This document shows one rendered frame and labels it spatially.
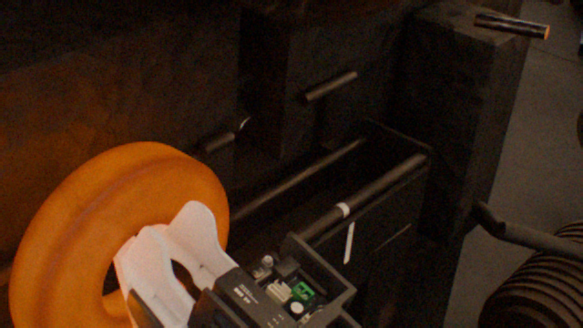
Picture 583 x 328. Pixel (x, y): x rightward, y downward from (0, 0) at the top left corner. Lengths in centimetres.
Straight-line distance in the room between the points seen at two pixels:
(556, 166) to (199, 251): 175
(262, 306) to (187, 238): 10
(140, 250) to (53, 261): 5
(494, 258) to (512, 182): 32
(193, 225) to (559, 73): 226
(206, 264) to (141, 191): 6
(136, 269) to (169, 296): 3
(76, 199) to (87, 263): 4
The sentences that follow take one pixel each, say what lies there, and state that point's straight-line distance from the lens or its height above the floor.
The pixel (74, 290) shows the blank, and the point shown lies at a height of 76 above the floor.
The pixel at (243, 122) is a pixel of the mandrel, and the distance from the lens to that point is 69.
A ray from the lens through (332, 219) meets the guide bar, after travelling 65.
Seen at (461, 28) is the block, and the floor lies 80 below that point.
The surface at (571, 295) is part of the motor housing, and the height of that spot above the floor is 53.
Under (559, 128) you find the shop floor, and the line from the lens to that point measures 238.
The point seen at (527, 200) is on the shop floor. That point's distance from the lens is 204.
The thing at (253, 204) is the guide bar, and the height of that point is 70.
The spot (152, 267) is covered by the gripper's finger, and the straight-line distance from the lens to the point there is 49.
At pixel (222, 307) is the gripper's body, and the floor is 81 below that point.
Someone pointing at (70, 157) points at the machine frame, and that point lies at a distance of 56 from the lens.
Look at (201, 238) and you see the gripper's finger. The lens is 51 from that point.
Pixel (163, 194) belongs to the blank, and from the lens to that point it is 52.
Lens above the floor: 110
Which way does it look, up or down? 33 degrees down
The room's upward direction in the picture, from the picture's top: 5 degrees clockwise
